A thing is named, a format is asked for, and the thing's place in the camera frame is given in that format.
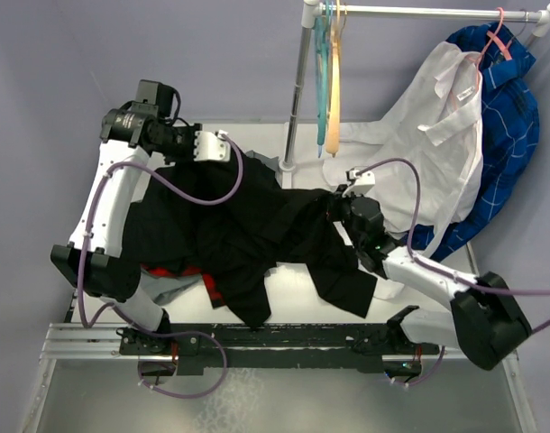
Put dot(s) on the teal plastic hanger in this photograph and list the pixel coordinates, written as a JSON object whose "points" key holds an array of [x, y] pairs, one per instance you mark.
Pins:
{"points": [[322, 30]]}

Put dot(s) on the beige wooden hanger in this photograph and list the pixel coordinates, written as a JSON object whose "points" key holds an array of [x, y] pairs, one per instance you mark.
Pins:
{"points": [[332, 142]]}

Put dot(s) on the grey shirt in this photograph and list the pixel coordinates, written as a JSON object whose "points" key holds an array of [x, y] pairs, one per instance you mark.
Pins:
{"points": [[171, 288]]}

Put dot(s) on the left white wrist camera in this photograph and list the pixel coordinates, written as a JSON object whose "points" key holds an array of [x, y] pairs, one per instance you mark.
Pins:
{"points": [[211, 146]]}

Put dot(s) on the pink hanger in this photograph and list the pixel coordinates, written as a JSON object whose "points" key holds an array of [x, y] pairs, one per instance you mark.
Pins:
{"points": [[490, 45]]}

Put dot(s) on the white shirt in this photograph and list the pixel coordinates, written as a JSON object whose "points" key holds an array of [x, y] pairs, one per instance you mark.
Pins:
{"points": [[429, 146]]}

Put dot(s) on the metal clothes rack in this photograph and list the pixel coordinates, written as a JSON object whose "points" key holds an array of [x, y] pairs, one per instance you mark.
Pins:
{"points": [[312, 9]]}

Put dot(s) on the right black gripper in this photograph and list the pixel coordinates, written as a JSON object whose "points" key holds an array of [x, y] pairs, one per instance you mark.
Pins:
{"points": [[335, 201]]}

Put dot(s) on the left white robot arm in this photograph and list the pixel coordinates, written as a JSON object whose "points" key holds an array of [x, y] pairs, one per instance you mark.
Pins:
{"points": [[92, 260]]}

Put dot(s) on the red black plaid shirt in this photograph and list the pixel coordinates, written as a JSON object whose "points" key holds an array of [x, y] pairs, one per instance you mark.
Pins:
{"points": [[212, 284]]}

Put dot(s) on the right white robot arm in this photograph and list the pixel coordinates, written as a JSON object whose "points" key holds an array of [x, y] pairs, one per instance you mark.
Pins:
{"points": [[480, 315]]}

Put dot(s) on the blue plaid shirt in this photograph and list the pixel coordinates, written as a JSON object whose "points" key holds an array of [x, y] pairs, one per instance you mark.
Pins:
{"points": [[510, 134]]}

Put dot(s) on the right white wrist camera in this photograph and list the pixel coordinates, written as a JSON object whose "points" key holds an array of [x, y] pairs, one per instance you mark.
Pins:
{"points": [[358, 182]]}

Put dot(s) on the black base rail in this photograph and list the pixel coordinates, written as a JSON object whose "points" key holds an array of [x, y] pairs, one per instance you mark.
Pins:
{"points": [[193, 348]]}

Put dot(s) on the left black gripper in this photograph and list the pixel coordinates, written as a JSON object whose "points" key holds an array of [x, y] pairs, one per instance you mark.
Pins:
{"points": [[189, 155]]}

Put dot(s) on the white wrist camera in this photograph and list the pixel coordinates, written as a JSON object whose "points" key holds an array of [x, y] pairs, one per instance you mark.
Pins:
{"points": [[358, 182], [211, 146]]}

